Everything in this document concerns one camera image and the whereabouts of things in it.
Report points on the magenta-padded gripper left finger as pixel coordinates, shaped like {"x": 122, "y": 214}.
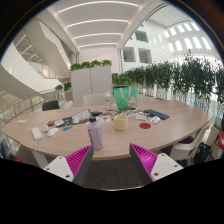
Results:
{"x": 63, "y": 166}

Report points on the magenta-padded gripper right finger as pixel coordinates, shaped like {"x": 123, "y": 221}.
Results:
{"x": 160, "y": 165}

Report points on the purple drink bottle black cap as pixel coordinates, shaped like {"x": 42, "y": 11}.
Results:
{"x": 95, "y": 135}

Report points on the clear plastic water bottle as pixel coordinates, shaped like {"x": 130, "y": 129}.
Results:
{"x": 107, "y": 101}

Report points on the white chair purple seat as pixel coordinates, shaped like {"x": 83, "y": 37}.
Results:
{"x": 186, "y": 148}

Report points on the white computer mouse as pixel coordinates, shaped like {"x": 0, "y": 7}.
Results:
{"x": 52, "y": 132}

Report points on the flat round red coaster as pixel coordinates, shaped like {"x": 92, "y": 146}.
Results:
{"x": 145, "y": 126}

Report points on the white power adapter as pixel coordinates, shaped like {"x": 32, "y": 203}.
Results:
{"x": 36, "y": 133}

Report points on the black bag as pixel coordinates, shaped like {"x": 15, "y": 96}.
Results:
{"x": 202, "y": 153}

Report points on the dark wallet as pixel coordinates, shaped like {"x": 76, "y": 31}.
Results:
{"x": 66, "y": 120}

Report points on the dark blue keyboard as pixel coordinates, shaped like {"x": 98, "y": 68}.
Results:
{"x": 156, "y": 114}

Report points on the grey booklet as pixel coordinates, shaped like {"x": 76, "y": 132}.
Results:
{"x": 81, "y": 116}

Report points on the cream yellow cup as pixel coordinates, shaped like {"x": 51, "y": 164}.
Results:
{"x": 120, "y": 123}

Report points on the colourful sticker sheet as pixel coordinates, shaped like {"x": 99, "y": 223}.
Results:
{"x": 104, "y": 120}

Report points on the black chair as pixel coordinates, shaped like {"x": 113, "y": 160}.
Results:
{"x": 50, "y": 105}

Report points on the green tote bag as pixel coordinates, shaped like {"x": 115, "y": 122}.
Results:
{"x": 125, "y": 98}

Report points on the small green plants brown planter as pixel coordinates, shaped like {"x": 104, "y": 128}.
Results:
{"x": 67, "y": 87}

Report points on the white cabinet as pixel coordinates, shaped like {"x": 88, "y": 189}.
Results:
{"x": 90, "y": 85}

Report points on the row of potted trees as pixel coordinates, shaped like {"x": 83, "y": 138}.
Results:
{"x": 186, "y": 78}

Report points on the low green shrub planter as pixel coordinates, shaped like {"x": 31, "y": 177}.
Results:
{"x": 121, "y": 80}

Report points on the green plants atop cabinet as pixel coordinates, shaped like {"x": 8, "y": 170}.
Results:
{"x": 90, "y": 64}

